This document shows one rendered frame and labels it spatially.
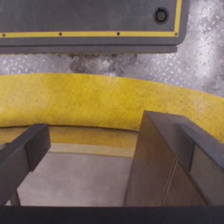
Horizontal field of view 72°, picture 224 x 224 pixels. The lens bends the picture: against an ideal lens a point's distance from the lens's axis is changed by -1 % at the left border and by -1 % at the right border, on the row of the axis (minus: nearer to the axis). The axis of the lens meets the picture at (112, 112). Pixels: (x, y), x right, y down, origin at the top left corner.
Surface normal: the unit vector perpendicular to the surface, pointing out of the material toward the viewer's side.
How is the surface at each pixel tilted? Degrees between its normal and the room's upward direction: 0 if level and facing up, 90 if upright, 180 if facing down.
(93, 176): 0
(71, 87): 0
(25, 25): 0
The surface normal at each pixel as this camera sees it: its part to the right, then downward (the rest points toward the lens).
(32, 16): 0.00, 0.29
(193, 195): -0.99, -0.14
